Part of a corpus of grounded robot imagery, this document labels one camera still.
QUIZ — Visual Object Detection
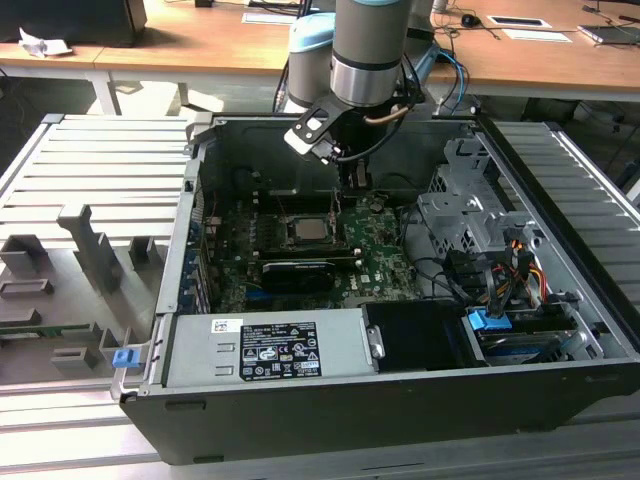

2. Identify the green RAM stick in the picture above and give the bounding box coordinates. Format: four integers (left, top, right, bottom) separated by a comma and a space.
0, 323, 94, 338

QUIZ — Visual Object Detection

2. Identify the green motherboard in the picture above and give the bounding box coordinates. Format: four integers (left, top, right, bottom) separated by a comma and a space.
204, 164, 422, 314

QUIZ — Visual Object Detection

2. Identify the black wire plug cluster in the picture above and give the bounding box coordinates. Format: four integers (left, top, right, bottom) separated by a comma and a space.
446, 248, 490, 295

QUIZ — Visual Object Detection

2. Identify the black graphics card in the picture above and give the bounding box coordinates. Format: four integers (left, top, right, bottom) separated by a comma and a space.
261, 258, 336, 295

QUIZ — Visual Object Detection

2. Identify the black RAM slot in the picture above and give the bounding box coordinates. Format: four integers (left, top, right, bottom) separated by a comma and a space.
264, 187, 347, 214
257, 243, 354, 262

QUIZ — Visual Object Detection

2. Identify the disk drive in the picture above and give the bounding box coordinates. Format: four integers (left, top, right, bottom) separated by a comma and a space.
472, 327, 577, 365

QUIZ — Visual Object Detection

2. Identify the white framed desk panel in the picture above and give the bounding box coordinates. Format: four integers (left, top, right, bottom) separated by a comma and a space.
486, 14, 552, 29
241, 11, 302, 26

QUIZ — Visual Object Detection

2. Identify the blue cable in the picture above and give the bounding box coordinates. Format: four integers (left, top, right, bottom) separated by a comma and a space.
438, 48, 470, 110

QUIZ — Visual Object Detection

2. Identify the crumpled white paper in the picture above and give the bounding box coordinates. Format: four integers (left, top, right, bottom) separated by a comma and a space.
18, 26, 74, 59

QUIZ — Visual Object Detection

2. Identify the silver metal disk bay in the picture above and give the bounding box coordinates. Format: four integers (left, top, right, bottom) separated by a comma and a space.
416, 137, 547, 262

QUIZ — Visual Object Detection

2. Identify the grey power supply unit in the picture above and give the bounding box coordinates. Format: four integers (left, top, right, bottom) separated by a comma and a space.
163, 308, 377, 390

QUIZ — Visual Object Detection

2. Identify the black wire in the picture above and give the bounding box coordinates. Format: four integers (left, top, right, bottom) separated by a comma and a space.
399, 204, 474, 304
381, 171, 422, 195

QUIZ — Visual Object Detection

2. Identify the black box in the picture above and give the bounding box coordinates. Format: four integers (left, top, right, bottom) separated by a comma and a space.
0, 0, 149, 49

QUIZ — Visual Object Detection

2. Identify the black open PC case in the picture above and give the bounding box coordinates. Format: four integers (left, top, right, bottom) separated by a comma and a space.
119, 112, 640, 466

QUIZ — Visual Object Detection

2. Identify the silver CPU plate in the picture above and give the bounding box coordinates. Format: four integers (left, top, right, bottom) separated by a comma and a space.
292, 217, 327, 241

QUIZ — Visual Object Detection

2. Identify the wooden desk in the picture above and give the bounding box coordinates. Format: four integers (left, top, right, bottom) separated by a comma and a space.
0, 41, 117, 117
93, 0, 640, 104

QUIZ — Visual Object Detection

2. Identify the white paper sheet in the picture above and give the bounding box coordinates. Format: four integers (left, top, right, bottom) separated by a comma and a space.
501, 27, 574, 44

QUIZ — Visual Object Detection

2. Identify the coloured wire bundle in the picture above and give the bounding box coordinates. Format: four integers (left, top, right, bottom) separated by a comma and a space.
479, 238, 551, 307

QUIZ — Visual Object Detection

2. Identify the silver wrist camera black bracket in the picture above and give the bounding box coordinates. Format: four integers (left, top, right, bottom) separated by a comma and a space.
283, 97, 347, 166

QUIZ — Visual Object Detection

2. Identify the blue disk carrier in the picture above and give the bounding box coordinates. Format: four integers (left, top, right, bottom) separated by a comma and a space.
466, 309, 514, 333

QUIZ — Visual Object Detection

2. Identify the blue plastic latch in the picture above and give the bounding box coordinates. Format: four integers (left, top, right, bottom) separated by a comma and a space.
113, 348, 141, 371

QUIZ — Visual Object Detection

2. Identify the grey parts rack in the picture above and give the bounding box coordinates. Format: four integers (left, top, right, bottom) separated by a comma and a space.
0, 203, 169, 387

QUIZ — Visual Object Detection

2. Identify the dark notebook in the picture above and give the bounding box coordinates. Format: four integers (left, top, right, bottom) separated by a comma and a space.
576, 23, 640, 49

